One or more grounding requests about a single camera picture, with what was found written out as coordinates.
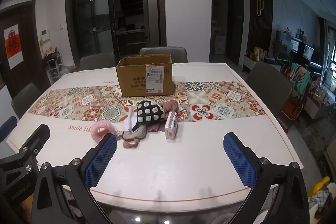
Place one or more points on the grey chair back centre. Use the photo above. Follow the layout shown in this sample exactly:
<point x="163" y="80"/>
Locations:
<point x="178" y="54"/>

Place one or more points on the brown cardboard box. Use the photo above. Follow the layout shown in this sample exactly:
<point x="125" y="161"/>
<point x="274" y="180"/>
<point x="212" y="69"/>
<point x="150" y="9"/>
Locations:
<point x="145" y="75"/>

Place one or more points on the black white checkered pouch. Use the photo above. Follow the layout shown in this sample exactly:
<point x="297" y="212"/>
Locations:
<point x="148" y="112"/>

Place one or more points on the grey chair back left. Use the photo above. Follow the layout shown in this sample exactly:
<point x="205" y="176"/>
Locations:
<point x="97" y="61"/>

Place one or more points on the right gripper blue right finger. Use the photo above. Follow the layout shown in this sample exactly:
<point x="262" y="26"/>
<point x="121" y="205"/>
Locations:
<point x="248" y="166"/>

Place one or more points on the dark glass sliding door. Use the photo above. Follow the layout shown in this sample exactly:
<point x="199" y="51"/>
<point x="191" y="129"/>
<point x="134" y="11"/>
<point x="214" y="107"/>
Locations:
<point x="122" y="27"/>

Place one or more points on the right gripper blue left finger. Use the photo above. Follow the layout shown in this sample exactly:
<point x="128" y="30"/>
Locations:
<point x="90" y="168"/>

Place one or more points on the grey chair right side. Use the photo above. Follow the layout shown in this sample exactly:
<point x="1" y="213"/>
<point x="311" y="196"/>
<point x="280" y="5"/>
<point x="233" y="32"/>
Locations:
<point x="272" y="87"/>

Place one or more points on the red fu character poster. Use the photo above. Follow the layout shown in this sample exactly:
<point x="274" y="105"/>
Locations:
<point x="13" y="46"/>

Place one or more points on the colourful clothes pile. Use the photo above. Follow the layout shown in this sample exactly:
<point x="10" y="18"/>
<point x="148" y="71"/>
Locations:
<point x="299" y="77"/>

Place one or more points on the white tv cabinet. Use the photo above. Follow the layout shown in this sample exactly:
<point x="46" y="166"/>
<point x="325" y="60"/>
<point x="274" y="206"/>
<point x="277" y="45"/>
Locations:
<point x="248" y="64"/>

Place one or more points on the white intercom wall panel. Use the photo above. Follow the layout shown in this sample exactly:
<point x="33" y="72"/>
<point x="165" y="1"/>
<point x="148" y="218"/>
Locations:
<point x="45" y="36"/>

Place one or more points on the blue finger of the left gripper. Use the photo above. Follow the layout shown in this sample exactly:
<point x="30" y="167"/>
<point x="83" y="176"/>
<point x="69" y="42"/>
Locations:
<point x="7" y="127"/>

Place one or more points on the mauve pink towel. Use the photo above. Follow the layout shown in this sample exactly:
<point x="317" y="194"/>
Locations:
<point x="168" y="106"/>

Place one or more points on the pink tissue pack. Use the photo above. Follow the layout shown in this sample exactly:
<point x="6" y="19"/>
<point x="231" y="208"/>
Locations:
<point x="171" y="125"/>

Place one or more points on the white shelf rack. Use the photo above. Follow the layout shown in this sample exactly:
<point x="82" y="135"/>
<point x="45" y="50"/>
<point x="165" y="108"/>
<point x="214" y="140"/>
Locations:
<point x="53" y="65"/>

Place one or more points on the patterned tile tablecloth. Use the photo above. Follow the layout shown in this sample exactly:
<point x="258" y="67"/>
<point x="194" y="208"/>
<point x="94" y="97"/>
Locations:
<point x="191" y="172"/>

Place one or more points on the pink fluffy scrunchie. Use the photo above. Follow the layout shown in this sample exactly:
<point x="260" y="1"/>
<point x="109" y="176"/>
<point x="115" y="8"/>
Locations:
<point x="100" y="129"/>

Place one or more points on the grey lifestyle fabric pouch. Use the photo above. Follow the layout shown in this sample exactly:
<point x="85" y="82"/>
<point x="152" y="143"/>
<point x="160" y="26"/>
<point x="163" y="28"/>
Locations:
<point x="128" y="135"/>

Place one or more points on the grey chair left side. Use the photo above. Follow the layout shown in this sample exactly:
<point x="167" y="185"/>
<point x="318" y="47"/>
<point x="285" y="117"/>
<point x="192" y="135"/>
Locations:
<point x="25" y="99"/>

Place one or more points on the grey chair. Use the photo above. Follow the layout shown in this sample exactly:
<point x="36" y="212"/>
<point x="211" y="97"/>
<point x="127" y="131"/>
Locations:
<point x="25" y="99"/>
<point x="178" y="54"/>
<point x="97" y="61"/>
<point x="272" y="87"/>

